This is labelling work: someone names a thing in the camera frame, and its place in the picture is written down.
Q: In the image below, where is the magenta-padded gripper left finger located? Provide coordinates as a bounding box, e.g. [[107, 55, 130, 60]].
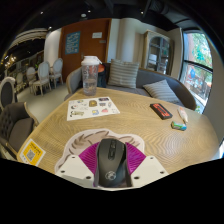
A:
[[54, 142, 100, 188]]

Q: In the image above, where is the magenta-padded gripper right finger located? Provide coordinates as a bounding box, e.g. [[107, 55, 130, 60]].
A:
[[124, 142, 169, 188]]

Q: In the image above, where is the black computer mouse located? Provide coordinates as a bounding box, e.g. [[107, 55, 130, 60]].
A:
[[93, 138, 133, 188]]

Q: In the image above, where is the yellow card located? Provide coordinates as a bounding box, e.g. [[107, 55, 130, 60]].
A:
[[18, 138, 47, 167]]

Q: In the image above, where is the green and blue pack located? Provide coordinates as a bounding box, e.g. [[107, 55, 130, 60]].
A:
[[170, 120, 188, 132]]

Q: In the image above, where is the black and red box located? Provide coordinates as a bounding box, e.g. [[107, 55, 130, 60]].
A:
[[149, 102, 174, 121]]

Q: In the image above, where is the white sticker sheet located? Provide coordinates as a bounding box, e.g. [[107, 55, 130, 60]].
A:
[[66, 96, 121, 122]]

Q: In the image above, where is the grey tufted armchair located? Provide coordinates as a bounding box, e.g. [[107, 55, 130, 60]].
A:
[[0, 101, 39, 158]]

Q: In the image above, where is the small striped cushion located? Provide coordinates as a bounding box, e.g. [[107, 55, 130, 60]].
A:
[[143, 79, 181, 104]]

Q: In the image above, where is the clear shaker bottle white lid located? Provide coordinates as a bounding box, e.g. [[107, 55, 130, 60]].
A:
[[80, 55, 100, 97]]

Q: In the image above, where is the grey curved sofa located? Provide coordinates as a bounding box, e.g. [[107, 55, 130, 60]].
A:
[[65, 62, 198, 111]]

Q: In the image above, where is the black bag with orange top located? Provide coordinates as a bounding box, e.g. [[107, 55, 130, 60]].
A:
[[97, 63, 109, 88]]

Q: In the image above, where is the group of white chairs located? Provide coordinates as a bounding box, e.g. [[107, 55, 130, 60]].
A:
[[14, 58, 64, 96]]

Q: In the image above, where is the large striped cushion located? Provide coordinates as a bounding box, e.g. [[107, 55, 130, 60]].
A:
[[107, 58, 140, 89]]

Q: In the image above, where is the black-framed window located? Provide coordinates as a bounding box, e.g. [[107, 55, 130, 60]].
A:
[[179, 31, 214, 114]]

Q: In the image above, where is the grey glass-door cabinet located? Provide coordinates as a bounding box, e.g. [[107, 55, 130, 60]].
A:
[[143, 29, 174, 76]]

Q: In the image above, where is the brown wooden door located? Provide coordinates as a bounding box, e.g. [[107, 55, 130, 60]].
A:
[[59, 18, 112, 83]]

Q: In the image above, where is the blue poster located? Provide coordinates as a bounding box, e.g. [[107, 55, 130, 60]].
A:
[[64, 31, 82, 55]]

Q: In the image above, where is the dark chair with white frame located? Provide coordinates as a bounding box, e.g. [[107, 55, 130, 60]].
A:
[[0, 76, 18, 111]]

